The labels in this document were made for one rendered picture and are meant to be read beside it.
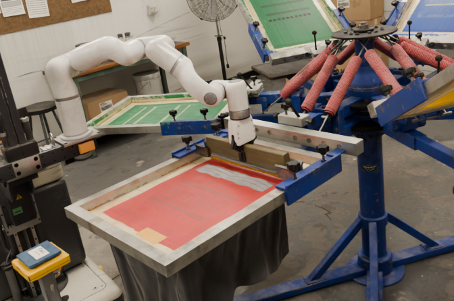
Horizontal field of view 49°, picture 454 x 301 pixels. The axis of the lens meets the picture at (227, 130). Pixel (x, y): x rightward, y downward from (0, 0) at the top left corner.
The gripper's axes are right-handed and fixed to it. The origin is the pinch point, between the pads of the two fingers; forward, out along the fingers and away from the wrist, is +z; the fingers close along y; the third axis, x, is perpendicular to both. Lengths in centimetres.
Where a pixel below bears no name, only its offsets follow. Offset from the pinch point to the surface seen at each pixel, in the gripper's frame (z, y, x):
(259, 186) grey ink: 5.5, 9.3, 14.5
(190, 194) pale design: 5.8, 25.8, -3.5
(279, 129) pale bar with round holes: -2.4, -21.7, -1.7
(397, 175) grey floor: 102, -194, -48
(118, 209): 6, 47, -17
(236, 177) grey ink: 5.4, 8.5, 2.3
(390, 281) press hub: 101, -79, 11
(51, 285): 15, 77, -11
